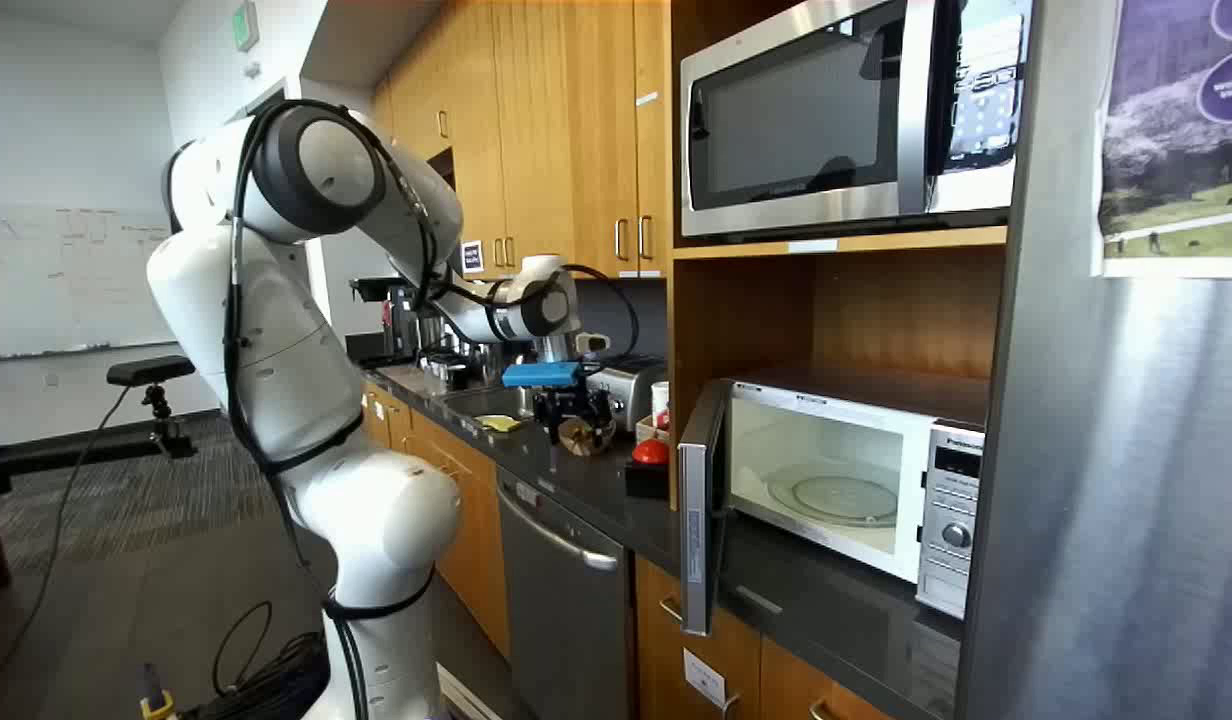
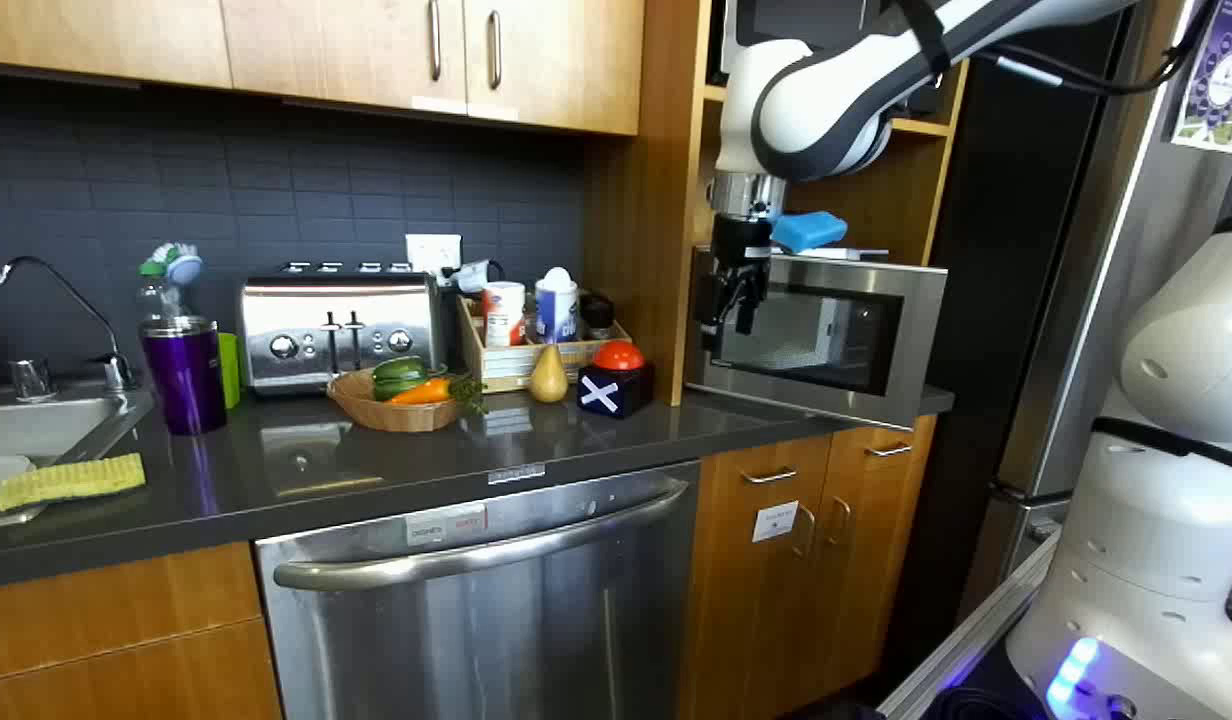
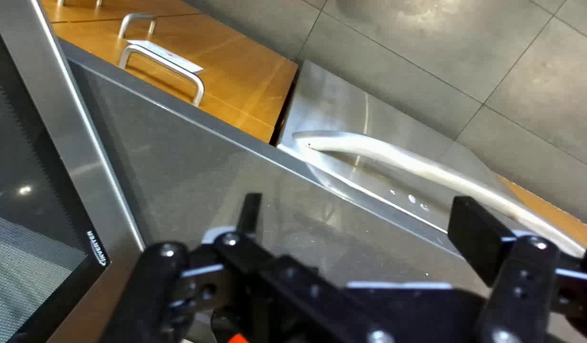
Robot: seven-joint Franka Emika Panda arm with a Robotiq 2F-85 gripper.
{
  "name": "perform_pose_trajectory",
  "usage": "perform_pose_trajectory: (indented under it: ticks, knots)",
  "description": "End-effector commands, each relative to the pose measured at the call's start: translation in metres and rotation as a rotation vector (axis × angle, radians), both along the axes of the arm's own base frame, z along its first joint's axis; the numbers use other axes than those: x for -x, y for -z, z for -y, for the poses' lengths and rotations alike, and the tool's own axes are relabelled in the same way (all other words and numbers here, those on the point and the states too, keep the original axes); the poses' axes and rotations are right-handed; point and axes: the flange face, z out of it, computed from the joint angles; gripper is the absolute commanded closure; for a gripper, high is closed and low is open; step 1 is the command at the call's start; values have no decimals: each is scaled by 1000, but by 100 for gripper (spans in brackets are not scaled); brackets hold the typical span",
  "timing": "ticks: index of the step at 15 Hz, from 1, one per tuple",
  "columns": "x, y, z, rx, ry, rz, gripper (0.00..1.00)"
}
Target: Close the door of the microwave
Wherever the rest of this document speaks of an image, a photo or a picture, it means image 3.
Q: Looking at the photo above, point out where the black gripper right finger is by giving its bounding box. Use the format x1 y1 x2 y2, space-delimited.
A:
448 194 587 343

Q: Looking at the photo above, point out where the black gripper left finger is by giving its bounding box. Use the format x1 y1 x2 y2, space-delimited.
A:
101 190 347 343

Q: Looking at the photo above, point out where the wooden cabinet under sink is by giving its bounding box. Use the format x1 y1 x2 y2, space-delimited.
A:
495 175 587 251

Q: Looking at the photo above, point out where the wooden cabinet drawer front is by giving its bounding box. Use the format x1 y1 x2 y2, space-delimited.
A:
38 0 299 144

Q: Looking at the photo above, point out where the stainless dishwasher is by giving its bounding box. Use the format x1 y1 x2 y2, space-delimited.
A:
276 59 587 259

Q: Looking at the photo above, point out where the curved dishwasher handle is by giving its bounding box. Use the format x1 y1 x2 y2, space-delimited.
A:
293 131 587 255

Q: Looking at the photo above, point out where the metal drawer handle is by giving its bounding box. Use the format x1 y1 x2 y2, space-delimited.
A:
116 38 207 108

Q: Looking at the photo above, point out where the metal cabinet door handle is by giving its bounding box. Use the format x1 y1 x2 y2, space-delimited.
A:
116 11 158 41

